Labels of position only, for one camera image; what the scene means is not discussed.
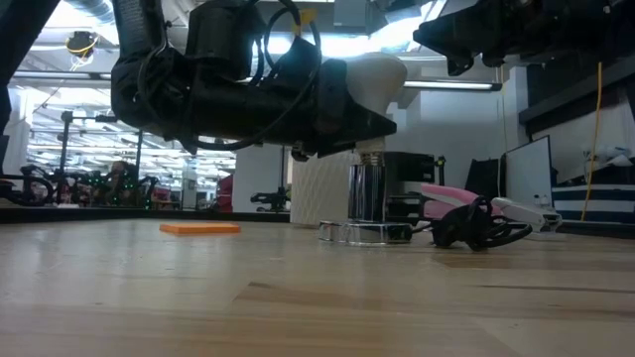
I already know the pink stapler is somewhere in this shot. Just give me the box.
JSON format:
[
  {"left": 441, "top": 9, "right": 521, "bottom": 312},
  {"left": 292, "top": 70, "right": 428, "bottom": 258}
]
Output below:
[{"left": 420, "top": 182, "right": 502, "bottom": 222}]

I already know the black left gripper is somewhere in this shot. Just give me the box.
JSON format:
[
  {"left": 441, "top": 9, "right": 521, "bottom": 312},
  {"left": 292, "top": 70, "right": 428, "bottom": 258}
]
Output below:
[{"left": 197, "top": 59, "right": 398, "bottom": 160}]

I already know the orange sticky note pad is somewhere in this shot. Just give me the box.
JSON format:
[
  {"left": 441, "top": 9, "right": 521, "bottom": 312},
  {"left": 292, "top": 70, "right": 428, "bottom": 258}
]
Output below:
[{"left": 159, "top": 222, "right": 242, "bottom": 236}]

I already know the person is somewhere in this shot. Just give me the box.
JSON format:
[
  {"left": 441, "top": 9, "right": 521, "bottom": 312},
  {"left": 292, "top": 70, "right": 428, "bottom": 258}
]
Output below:
[{"left": 107, "top": 160, "right": 141, "bottom": 205}]

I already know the white grey stapler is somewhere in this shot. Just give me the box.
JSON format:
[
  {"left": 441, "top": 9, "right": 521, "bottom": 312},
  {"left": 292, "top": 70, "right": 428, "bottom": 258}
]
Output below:
[{"left": 489, "top": 196, "right": 565, "bottom": 235}]

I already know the black cabinet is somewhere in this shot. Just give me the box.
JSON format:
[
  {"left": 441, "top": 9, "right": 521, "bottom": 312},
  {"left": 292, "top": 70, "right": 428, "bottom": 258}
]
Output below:
[{"left": 384, "top": 151, "right": 439, "bottom": 220}]

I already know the red cabinet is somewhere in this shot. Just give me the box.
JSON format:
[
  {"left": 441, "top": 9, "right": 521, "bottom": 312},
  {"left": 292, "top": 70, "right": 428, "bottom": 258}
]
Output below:
[{"left": 216, "top": 173, "right": 234, "bottom": 213}]

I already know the ceiling light bar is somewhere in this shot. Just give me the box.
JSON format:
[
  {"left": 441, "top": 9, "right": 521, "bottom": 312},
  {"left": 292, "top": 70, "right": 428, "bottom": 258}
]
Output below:
[
  {"left": 9, "top": 70, "right": 114, "bottom": 81},
  {"left": 402, "top": 78, "right": 503, "bottom": 93}
]

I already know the chrome lamp socket base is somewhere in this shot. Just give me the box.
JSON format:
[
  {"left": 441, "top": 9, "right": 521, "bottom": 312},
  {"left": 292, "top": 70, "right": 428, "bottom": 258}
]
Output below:
[{"left": 317, "top": 151, "right": 414, "bottom": 247}]

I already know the black background gantry frame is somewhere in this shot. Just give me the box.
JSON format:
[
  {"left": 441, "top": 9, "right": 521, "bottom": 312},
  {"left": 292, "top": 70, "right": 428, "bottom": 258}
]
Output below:
[{"left": 58, "top": 111, "right": 146, "bottom": 209}]

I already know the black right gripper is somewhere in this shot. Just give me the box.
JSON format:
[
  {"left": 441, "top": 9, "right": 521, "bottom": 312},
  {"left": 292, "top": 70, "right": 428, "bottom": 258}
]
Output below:
[{"left": 414, "top": 0, "right": 532, "bottom": 78}]

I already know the black lamp power cord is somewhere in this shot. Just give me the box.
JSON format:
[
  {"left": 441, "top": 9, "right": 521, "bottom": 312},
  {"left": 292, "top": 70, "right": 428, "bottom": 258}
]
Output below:
[{"left": 411, "top": 196, "right": 535, "bottom": 253}]

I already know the yellow black ceiling reel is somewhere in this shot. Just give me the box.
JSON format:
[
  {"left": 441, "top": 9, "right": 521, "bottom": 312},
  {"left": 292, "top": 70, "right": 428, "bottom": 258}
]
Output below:
[{"left": 65, "top": 30, "right": 100, "bottom": 59}]

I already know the white board panel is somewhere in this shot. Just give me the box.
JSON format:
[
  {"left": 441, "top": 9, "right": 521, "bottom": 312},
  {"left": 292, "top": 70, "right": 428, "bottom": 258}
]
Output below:
[{"left": 504, "top": 135, "right": 555, "bottom": 209}]

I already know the yellow hanging cable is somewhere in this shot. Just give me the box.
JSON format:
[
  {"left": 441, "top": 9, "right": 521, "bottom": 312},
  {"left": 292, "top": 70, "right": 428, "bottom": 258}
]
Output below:
[{"left": 579, "top": 61, "right": 604, "bottom": 222}]

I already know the navy white striped box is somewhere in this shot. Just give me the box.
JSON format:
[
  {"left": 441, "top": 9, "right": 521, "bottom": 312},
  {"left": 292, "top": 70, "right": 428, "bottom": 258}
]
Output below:
[{"left": 552, "top": 183, "right": 635, "bottom": 225}]

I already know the black chair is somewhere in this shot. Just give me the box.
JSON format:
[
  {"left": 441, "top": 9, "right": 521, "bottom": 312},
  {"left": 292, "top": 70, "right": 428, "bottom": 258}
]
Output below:
[{"left": 464, "top": 158, "right": 507, "bottom": 202}]

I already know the white textured pen cup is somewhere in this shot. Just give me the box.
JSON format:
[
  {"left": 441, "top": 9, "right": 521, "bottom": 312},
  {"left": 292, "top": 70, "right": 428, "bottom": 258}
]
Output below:
[{"left": 290, "top": 148, "right": 359, "bottom": 225}]

